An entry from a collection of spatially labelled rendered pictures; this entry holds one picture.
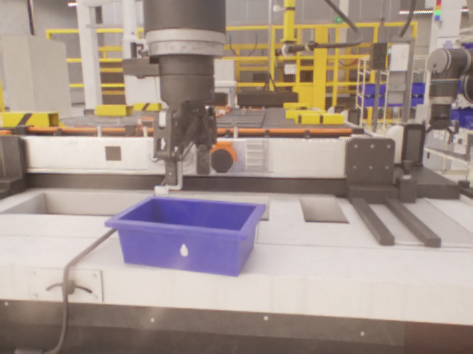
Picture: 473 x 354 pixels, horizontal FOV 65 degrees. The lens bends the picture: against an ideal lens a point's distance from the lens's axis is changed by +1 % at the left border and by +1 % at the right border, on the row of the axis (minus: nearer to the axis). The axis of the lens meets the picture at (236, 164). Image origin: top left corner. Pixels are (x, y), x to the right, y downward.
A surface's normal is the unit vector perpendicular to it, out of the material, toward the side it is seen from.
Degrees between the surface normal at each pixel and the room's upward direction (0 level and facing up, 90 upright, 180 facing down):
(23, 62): 90
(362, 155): 90
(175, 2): 90
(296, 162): 90
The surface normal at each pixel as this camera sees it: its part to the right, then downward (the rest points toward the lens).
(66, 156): -0.10, 0.20
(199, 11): 0.46, 0.18
